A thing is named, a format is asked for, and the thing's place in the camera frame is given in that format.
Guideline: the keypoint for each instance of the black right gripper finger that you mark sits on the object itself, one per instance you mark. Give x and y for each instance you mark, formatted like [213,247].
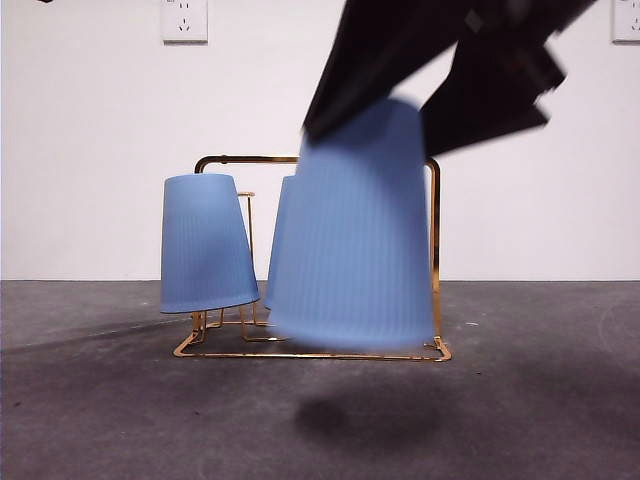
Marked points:
[380,60]
[480,100]

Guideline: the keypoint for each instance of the blue ribbed plastic cup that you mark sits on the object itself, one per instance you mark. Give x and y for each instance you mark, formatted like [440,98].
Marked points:
[205,245]
[350,240]
[282,240]

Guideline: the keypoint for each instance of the white wall socket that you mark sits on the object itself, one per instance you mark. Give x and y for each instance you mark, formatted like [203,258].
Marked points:
[627,22]
[184,22]

